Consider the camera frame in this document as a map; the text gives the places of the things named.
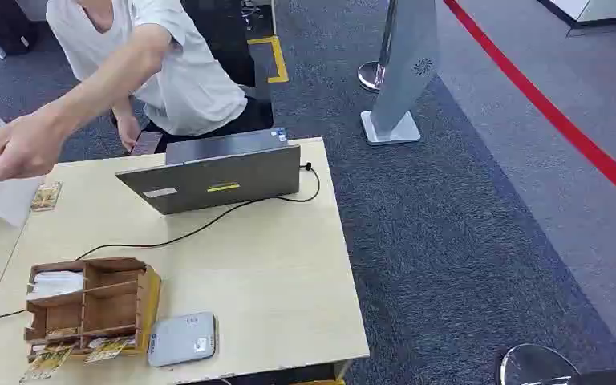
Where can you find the white platform with dark edge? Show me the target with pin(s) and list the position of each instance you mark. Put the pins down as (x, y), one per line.
(595, 13)

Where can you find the person's right hand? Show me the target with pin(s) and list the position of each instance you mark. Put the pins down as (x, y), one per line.
(127, 130)

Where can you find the red floor tape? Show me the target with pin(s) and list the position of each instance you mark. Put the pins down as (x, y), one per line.
(552, 114)

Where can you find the person's left hand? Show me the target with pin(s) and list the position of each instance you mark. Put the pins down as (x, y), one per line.
(21, 151)

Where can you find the dark phone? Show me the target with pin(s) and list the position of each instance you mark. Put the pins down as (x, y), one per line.
(147, 143)

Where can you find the grey laptop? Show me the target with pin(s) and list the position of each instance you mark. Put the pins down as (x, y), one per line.
(217, 180)

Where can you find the grey sign stand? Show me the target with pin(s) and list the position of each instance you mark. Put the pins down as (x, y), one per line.
(406, 69)

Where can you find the pale grey card reader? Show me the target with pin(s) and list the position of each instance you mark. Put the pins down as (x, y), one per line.
(182, 340)

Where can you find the wooden card box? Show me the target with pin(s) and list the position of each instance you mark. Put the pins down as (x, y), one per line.
(111, 308)

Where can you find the yellow floor tape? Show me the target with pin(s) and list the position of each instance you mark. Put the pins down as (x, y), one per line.
(277, 61)

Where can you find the person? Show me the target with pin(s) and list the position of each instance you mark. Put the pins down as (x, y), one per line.
(191, 79)

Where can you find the white card stack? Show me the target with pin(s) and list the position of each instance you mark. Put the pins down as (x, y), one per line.
(55, 283)

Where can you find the yellow printed card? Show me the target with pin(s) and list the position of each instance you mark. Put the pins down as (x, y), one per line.
(46, 196)
(47, 364)
(109, 349)

